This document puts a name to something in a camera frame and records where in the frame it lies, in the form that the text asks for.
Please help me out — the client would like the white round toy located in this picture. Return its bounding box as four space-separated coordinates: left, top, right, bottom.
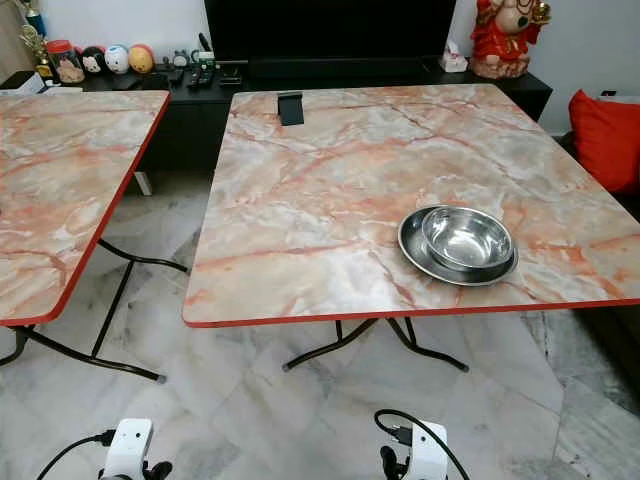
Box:
104 44 131 75

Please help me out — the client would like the gold trophy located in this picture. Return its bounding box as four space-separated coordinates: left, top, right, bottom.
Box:
20 0 51 77

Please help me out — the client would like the black round toy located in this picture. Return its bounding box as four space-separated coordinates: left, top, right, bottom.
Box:
81 46 107 75

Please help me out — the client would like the black television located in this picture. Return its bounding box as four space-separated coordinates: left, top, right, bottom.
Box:
203 0 458 64

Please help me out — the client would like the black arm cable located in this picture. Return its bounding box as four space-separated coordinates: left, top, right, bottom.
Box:
37 431 114 480
374 409 471 480

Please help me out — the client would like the stainless steel bowl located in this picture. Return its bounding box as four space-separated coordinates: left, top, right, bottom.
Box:
421 206 516 274

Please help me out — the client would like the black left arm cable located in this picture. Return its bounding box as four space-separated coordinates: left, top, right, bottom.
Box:
37 431 114 480

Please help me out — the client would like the light wooden cabinet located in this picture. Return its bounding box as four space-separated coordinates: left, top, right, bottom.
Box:
0 0 33 89

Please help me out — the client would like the red laughing Buddha statue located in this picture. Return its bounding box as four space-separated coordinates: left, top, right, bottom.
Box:
468 0 553 80

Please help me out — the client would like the stainless steel plate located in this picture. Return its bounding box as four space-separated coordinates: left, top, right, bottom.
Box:
397 205 520 287

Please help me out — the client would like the red cushion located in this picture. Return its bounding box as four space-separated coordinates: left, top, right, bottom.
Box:
568 90 640 194

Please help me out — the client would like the small white tissue box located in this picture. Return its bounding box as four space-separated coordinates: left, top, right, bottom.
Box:
439 42 469 73

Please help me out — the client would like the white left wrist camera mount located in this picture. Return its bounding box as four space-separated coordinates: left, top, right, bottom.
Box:
103 418 153 480

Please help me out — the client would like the orange round toy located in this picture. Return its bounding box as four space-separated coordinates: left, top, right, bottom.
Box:
128 44 155 74

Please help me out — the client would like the black phone stand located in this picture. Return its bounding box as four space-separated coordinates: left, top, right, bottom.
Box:
277 92 306 127

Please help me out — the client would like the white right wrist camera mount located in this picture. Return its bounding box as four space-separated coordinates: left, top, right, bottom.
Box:
405 420 449 480

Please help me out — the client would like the black TV console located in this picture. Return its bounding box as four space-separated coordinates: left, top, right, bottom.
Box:
0 66 553 196

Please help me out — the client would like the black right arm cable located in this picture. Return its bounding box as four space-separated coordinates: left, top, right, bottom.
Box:
374 409 471 480

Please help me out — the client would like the marble pattern folding table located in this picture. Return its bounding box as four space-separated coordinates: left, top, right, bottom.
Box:
0 90 189 384
182 83 640 373

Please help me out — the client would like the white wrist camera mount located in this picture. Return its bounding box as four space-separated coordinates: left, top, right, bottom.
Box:
405 420 449 480
103 418 153 480

